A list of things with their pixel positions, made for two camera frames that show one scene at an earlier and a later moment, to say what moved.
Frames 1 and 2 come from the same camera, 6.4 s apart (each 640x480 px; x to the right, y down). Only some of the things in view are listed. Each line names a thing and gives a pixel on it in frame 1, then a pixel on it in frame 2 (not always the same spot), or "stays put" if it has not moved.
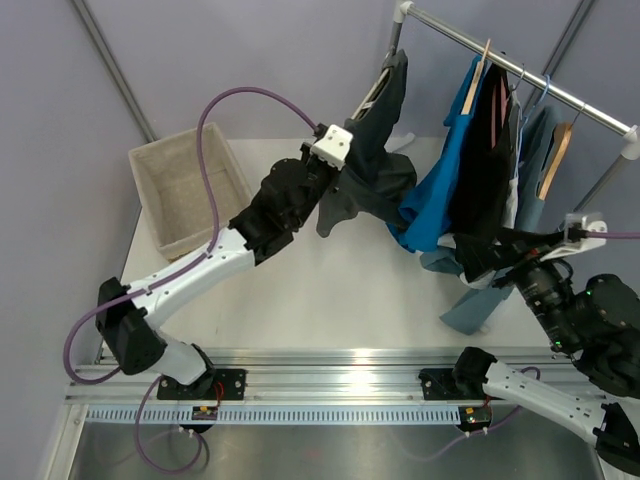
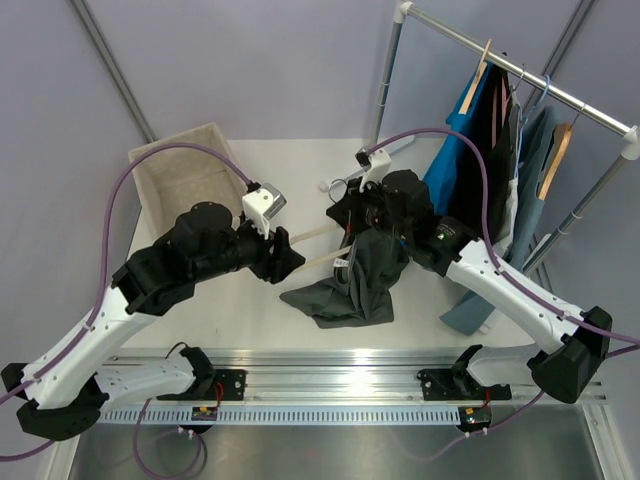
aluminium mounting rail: x=329 y=373 stays put
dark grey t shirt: x=373 y=181 -> x=358 y=292
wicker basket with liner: x=175 y=192 stays put
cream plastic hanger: x=367 y=100 -> x=324 y=186
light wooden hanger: x=475 y=81 stays put
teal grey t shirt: x=471 y=306 stays put
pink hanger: x=504 y=102 stays put
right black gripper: x=521 y=251 -> x=347 y=211
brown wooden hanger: x=563 y=137 stays put
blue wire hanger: x=537 y=103 stays put
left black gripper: x=332 y=173 -> x=274 y=267
